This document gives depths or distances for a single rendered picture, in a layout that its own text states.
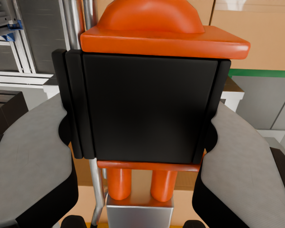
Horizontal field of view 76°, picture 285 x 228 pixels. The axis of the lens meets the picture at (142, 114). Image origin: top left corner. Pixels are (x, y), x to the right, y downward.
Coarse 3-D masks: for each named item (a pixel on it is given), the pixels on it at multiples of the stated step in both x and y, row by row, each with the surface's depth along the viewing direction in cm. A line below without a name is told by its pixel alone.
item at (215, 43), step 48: (96, 48) 8; (144, 48) 8; (192, 48) 8; (240, 48) 8; (96, 96) 9; (144, 96) 9; (192, 96) 9; (96, 144) 11; (144, 144) 11; (192, 144) 11
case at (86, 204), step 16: (80, 160) 44; (80, 176) 40; (176, 176) 41; (192, 176) 41; (80, 192) 39; (176, 192) 39; (192, 192) 39; (80, 208) 43; (176, 208) 42; (192, 208) 42; (176, 224) 46
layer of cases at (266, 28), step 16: (112, 0) 54; (192, 0) 54; (208, 0) 54; (224, 0) 54; (240, 0) 54; (256, 0) 54; (272, 0) 54; (208, 16) 56; (224, 16) 56; (240, 16) 56; (256, 16) 56; (272, 16) 56; (240, 32) 59; (256, 32) 59; (272, 32) 59; (256, 48) 61; (272, 48) 61; (240, 64) 64; (256, 64) 64; (272, 64) 64
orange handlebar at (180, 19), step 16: (128, 0) 8; (144, 0) 8; (160, 0) 8; (176, 0) 8; (112, 16) 9; (128, 16) 8; (144, 16) 8; (160, 16) 8; (176, 16) 8; (192, 16) 9; (176, 32) 9; (192, 32) 9; (112, 176) 15; (128, 176) 16; (160, 176) 15; (112, 192) 16; (128, 192) 17; (160, 192) 16
